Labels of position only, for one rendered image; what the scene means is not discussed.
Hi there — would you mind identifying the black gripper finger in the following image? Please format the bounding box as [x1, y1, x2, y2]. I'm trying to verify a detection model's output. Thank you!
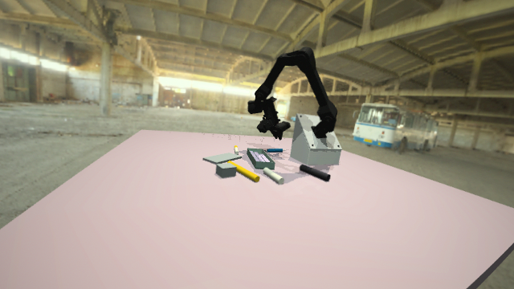
[269, 127, 278, 139]
[274, 129, 283, 140]

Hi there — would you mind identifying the black cylinder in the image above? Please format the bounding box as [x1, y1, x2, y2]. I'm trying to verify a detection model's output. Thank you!
[299, 165, 331, 181]

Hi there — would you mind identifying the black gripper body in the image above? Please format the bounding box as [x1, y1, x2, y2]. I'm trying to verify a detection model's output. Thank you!
[263, 110, 291, 132]

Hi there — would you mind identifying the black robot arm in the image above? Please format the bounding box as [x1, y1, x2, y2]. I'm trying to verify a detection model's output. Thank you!
[247, 47, 337, 138]

